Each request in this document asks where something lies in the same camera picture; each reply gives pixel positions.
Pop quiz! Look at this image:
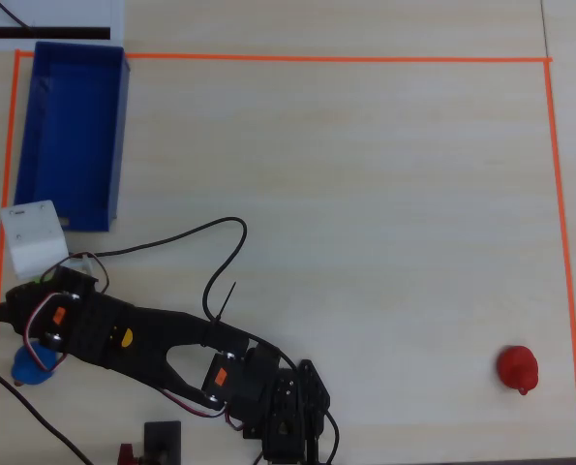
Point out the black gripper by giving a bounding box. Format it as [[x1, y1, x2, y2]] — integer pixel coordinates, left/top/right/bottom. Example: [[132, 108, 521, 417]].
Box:
[[0, 265, 99, 336]]

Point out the blue rubber duck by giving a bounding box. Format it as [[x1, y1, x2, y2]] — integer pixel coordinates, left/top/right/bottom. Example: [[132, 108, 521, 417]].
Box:
[[11, 339, 59, 388]]

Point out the blue plastic box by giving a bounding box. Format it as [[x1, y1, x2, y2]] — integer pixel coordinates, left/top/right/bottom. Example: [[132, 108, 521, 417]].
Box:
[[14, 41, 132, 233]]

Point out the red rubber duck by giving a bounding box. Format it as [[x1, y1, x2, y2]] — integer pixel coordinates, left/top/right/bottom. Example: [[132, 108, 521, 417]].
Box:
[[497, 345, 540, 397]]

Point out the black clamp block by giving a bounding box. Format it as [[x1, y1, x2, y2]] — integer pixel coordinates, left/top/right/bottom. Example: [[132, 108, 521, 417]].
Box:
[[143, 420, 182, 465]]

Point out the black zip tie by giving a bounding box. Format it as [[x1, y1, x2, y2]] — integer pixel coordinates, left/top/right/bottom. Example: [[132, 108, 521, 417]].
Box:
[[216, 281, 238, 324]]

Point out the black strip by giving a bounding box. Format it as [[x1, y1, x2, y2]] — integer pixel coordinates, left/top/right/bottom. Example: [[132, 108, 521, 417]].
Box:
[[0, 26, 111, 41]]

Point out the white paper sheet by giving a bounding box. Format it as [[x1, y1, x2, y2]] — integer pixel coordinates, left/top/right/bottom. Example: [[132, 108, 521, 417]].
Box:
[[0, 0, 126, 52]]

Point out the orange tape border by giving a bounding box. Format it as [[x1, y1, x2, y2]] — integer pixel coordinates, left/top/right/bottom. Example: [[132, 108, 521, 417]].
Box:
[[0, 48, 576, 459]]

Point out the red white black servo wire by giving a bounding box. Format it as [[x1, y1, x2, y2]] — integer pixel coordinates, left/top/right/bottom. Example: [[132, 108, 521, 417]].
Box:
[[23, 251, 110, 375], [156, 386, 246, 433]]

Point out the white camera box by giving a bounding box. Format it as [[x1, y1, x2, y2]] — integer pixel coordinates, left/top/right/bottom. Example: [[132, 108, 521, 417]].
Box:
[[0, 200, 72, 282]]

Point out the thick black cable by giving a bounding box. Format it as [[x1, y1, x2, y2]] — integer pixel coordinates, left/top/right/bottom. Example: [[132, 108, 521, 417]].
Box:
[[0, 357, 95, 465]]

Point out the black camera cable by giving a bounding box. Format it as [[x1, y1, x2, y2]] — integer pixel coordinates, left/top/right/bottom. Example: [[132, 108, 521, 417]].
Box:
[[68, 216, 342, 464]]

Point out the thin black cable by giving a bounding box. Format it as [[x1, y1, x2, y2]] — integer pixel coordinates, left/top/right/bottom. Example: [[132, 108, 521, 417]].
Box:
[[0, 0, 35, 32]]

